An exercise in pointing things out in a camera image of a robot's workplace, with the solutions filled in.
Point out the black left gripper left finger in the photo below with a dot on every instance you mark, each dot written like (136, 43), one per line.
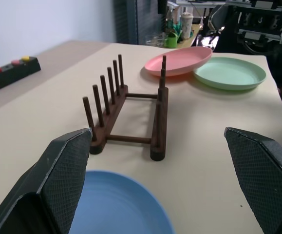
(45, 185)

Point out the green plastic plate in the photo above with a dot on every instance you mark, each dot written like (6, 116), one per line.
(228, 73)

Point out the green watering can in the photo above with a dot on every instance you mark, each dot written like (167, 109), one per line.
(172, 42)

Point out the dark wooden dish rack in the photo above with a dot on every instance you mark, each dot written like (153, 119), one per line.
(160, 136)

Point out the pink plastic plate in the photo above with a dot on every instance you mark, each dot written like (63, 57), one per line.
(187, 59)

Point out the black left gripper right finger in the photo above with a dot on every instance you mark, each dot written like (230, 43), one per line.
(267, 185)

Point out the dark grey partition panel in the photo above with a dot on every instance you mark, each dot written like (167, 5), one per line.
(126, 22)

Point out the clear spray bottle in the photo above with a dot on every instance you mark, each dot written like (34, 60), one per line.
(171, 18)

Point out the black box with coloured buttons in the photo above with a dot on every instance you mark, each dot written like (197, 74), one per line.
(14, 75)

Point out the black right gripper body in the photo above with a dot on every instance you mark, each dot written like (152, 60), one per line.
(260, 22)

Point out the white lidded cup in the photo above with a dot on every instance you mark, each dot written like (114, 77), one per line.
(186, 25)

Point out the blue plastic plate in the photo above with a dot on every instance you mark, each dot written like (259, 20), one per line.
(118, 207)

